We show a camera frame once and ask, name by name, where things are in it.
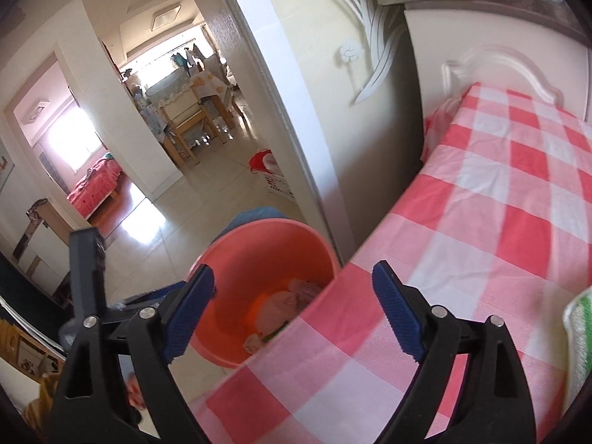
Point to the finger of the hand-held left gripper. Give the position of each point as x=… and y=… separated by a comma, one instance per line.
x=134, y=299
x=87, y=273

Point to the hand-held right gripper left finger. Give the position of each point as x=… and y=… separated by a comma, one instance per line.
x=189, y=314

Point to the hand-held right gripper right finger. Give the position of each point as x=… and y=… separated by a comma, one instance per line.
x=397, y=310

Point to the orange plastic bucket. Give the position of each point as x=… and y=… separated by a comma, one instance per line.
x=231, y=277

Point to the wooden side cabinet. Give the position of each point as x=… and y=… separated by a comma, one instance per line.
x=32, y=245

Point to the bed with red blanket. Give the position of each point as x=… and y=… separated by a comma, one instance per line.
x=92, y=185

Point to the cardboard box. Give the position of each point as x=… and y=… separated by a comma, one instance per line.
x=27, y=356

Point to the crumpled plastic packaging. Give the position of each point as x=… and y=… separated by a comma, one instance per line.
x=291, y=303

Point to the person's jeans leg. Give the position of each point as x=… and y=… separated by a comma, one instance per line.
x=249, y=219

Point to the red checkered tablecloth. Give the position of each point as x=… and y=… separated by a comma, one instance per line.
x=485, y=222

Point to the white laundry basket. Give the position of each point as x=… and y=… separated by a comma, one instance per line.
x=280, y=186

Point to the red cloth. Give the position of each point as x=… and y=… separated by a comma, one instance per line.
x=261, y=159

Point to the green white towel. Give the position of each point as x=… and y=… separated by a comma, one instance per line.
x=580, y=337

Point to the wooden chair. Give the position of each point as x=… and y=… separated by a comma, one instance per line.
x=180, y=111

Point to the dining table with cloth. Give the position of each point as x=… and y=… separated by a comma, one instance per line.
x=212, y=88

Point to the square ceiling lamp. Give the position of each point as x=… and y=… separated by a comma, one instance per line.
x=166, y=16

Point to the white cabinet door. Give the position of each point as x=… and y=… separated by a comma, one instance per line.
x=430, y=41

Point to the white door frame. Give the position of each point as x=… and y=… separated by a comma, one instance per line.
x=277, y=101

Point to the white flower wall hook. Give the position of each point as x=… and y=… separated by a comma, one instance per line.
x=349, y=52

